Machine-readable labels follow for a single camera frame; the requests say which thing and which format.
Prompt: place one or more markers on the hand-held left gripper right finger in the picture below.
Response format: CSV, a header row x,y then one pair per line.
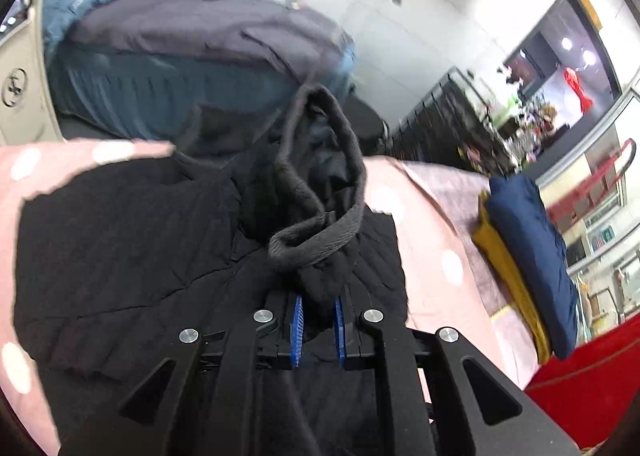
x,y
340,331

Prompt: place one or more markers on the navy blue folded cloth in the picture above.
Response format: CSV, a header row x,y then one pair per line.
x,y
535,246

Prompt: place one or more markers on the large wall screen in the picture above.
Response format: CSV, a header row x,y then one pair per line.
x,y
565,66

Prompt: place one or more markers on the black metal rack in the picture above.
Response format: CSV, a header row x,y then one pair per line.
x,y
445,121

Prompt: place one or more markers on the grey duvet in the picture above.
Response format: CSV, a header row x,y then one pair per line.
x,y
200,26

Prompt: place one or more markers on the mustard yellow folded cloth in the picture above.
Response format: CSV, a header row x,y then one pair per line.
x,y
505,261

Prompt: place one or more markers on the red metal frame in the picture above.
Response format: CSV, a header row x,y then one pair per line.
x,y
595,181

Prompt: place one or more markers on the pink polka-dot blanket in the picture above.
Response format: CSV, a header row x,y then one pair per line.
x,y
430,221

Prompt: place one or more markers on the red carpet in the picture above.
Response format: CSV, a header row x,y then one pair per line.
x,y
595,371

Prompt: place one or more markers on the black quilted jacket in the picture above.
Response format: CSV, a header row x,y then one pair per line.
x,y
150,246

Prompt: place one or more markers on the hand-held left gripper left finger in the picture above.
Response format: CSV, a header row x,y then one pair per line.
x,y
297,331

